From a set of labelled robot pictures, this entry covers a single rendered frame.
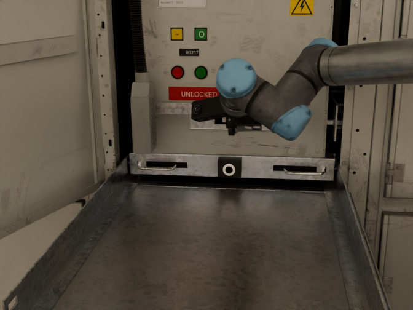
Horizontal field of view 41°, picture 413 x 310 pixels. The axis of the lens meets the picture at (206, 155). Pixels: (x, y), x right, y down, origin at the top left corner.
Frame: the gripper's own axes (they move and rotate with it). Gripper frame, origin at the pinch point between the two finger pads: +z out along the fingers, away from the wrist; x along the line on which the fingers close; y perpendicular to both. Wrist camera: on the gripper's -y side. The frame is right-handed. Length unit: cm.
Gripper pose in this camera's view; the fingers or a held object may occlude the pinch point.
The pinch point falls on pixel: (233, 125)
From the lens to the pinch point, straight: 139.3
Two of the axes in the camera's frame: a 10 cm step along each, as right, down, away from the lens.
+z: 1.0, 2.2, 9.7
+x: 0.5, -9.8, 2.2
